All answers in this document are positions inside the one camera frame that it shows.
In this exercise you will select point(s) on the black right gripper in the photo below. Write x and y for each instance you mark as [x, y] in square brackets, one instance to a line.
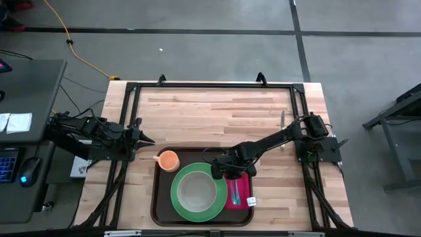
[230, 164]

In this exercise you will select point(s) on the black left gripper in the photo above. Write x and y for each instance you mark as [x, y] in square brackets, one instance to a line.
[133, 143]

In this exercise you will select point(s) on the orange cup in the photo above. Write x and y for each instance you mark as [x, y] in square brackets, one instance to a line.
[168, 161]

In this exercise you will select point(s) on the red cloth napkin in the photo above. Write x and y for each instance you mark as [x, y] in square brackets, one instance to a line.
[245, 194]

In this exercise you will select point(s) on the grey bowl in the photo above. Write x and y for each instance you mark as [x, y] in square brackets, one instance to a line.
[197, 192]

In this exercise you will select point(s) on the green plate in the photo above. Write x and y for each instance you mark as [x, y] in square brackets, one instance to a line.
[197, 217]

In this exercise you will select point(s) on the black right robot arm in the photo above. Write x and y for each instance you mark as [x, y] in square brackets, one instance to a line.
[273, 140]

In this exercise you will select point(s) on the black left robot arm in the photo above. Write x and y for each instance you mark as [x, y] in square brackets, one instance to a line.
[82, 126]

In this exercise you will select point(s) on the brown plastic tray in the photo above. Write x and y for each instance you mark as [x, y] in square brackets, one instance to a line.
[161, 204]

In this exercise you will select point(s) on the white box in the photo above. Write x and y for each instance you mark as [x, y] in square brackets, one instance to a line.
[79, 169]

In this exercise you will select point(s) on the black computer mouse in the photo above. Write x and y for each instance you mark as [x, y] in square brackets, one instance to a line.
[29, 171]

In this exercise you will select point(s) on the dark grey desk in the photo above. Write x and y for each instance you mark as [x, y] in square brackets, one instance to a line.
[33, 85]

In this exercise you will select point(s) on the white paper sheet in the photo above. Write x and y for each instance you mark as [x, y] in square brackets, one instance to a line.
[3, 121]
[19, 122]

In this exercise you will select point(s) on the backlit keyboard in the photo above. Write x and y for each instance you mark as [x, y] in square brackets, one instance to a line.
[8, 164]

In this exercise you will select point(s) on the pink lit screen device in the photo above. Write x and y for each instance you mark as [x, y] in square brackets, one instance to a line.
[5, 66]

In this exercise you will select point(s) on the black metal cart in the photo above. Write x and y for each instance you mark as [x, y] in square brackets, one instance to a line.
[394, 112]

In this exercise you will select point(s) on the person's foot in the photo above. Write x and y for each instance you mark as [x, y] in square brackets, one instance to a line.
[14, 27]
[24, 5]

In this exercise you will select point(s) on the black aluminium table frame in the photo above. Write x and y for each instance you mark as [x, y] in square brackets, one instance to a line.
[213, 85]

